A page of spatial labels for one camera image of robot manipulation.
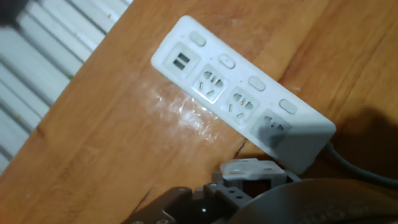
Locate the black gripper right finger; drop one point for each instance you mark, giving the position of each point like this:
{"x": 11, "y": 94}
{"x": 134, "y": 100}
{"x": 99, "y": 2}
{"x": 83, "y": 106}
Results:
{"x": 292, "y": 178}

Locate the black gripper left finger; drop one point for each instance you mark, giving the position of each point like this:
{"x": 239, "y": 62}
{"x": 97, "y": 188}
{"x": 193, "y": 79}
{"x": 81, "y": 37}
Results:
{"x": 192, "y": 205}

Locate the white plug adapter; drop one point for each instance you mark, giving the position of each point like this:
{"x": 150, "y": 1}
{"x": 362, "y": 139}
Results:
{"x": 252, "y": 169}

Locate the white power strip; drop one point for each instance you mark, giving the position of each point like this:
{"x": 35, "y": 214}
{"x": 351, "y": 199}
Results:
{"x": 236, "y": 84}

